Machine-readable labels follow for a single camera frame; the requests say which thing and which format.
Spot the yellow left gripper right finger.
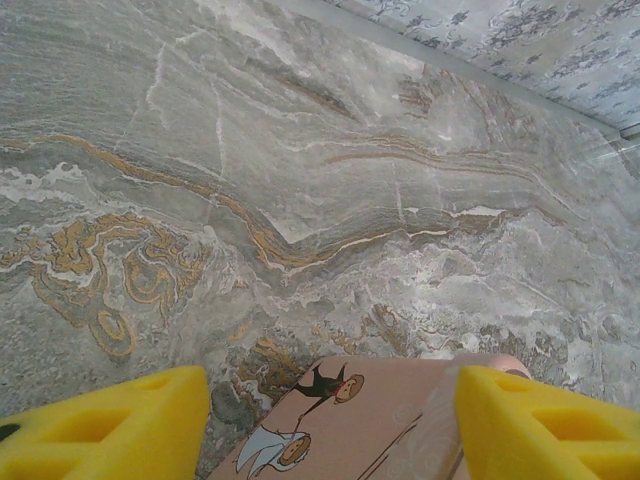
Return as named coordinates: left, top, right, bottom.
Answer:
left=457, top=364, right=640, bottom=480

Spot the pink tin box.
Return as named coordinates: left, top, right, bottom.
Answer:
left=207, top=353, right=532, bottom=480

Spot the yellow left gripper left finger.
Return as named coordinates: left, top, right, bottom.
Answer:
left=0, top=364, right=210, bottom=480

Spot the aluminium table edge rail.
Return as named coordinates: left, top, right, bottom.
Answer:
left=617, top=127, right=640, bottom=179

